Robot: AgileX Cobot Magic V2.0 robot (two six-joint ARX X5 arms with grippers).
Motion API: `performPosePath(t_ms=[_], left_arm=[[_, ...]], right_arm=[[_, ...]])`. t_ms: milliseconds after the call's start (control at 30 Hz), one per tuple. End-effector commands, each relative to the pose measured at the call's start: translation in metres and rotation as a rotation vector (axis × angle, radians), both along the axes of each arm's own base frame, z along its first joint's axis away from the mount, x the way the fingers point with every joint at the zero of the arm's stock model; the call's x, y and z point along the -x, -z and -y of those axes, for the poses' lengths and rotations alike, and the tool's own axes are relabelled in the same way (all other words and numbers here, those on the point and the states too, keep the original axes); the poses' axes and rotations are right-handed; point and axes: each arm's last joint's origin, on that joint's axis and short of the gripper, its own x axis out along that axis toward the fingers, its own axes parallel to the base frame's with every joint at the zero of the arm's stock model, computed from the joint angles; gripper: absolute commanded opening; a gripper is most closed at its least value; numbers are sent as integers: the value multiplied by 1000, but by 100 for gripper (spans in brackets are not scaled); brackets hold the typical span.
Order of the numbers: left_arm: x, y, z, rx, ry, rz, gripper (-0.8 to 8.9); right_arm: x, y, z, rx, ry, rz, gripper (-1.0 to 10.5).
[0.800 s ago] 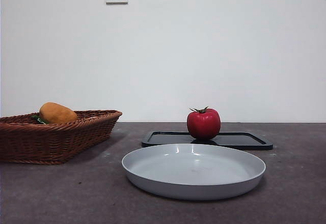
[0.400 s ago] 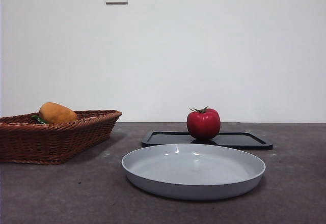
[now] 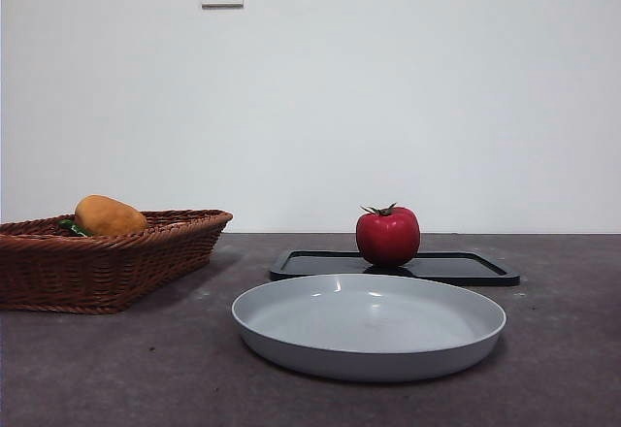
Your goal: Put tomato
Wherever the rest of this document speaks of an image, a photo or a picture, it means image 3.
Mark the red tomato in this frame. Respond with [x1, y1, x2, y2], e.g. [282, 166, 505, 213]
[355, 202, 421, 268]

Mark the black rectangular tray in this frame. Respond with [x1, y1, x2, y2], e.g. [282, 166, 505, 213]
[269, 249, 521, 287]

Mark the orange-brown potato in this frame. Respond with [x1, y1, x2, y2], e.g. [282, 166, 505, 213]
[73, 194, 149, 239]

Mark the brown wicker basket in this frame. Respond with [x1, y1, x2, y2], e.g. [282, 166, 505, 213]
[0, 209, 234, 315]

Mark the green pepper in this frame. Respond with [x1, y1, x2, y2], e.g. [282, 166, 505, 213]
[56, 217, 93, 239]

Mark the grey round plate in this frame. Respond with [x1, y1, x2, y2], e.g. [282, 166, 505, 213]
[230, 273, 507, 382]

